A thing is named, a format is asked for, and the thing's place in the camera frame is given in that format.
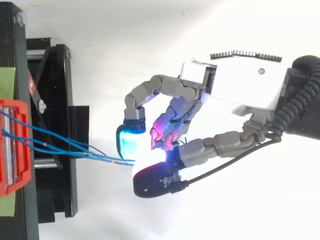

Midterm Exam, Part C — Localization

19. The blue cable bundle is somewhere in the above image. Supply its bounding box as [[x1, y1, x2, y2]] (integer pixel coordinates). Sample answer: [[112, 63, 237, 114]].
[[0, 111, 137, 167]]

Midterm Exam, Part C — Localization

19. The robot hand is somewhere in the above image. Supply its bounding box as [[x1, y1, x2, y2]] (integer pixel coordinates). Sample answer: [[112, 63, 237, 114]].
[[115, 49, 291, 199]]

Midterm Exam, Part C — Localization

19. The red bin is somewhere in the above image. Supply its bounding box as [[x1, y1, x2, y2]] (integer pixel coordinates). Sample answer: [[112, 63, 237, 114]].
[[0, 98, 33, 198]]

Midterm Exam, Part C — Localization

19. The black stand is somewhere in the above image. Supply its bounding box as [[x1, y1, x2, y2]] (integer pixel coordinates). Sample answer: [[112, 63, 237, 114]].
[[0, 0, 90, 240]]

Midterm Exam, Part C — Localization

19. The black coiled cable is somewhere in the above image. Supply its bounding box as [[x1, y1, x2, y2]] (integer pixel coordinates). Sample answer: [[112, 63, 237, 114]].
[[265, 57, 320, 144]]

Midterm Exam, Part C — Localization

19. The thin black cable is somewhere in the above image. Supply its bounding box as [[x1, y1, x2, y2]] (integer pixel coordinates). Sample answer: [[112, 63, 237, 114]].
[[185, 139, 276, 187]]

